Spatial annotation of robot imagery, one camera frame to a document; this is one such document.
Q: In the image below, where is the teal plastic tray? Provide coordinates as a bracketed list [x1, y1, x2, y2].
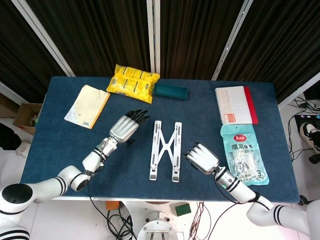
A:
[152, 83, 190, 102]

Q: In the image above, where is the black floor cable bundle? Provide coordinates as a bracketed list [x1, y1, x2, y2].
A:
[106, 208, 137, 240]

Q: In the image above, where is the red plastic folder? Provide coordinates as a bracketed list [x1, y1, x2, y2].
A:
[243, 86, 259, 125]

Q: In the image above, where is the white folding laptop stand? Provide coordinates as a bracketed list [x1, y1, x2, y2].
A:
[148, 120, 184, 183]

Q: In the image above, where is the white metal frame post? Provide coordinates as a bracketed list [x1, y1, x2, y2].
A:
[211, 0, 255, 81]
[277, 72, 320, 110]
[146, 0, 161, 76]
[11, 0, 76, 77]

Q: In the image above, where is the yellow snack bag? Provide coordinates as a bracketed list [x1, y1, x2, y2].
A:
[106, 63, 161, 105]

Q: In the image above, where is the black fabric bundle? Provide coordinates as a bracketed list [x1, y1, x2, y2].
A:
[0, 123, 23, 151]

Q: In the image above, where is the teal cleaning cloth package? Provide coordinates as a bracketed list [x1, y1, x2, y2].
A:
[220, 124, 270, 186]

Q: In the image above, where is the crumpled white paper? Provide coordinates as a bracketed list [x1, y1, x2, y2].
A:
[15, 141, 32, 157]

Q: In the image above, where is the red wire bundle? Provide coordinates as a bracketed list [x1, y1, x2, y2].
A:
[189, 201, 213, 240]

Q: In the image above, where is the brown cardboard box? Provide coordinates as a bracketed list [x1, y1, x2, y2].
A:
[12, 102, 43, 136]

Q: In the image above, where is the blue fabric table mat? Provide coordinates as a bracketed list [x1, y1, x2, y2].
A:
[16, 76, 301, 203]

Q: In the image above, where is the cream yellow paper envelope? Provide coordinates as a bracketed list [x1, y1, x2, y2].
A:
[63, 84, 111, 130]

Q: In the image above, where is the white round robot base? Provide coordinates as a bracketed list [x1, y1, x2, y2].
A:
[136, 211, 179, 240]

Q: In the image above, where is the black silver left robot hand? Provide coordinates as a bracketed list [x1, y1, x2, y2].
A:
[109, 109, 151, 145]

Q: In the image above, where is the black white sneaker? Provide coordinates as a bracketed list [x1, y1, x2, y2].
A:
[299, 121, 320, 154]

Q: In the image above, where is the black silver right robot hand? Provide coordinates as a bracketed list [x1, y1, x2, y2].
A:
[182, 142, 220, 176]

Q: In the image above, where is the white spiral notebook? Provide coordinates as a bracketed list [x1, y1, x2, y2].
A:
[214, 85, 253, 125]

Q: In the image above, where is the orange block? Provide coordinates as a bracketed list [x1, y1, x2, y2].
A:
[105, 200, 122, 211]

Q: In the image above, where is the black cable tangle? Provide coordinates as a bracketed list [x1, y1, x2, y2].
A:
[287, 96, 320, 171]

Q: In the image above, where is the green block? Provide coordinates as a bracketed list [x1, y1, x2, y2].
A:
[174, 202, 192, 216]

